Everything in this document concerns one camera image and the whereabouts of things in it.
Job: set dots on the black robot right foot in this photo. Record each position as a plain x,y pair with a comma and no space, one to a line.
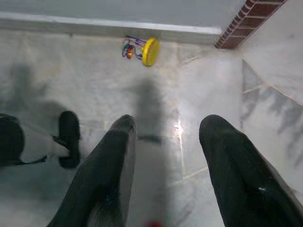
69,127

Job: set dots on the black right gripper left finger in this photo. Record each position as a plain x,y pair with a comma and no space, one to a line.
104,170

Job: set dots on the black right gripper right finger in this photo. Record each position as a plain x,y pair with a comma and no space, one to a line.
236,170

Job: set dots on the yellow bead maze toy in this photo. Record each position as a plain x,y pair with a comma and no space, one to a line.
151,50

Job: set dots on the grey skirting board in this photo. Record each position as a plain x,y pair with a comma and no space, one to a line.
71,26

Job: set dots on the red brick pattern strip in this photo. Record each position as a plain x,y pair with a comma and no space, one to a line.
251,21

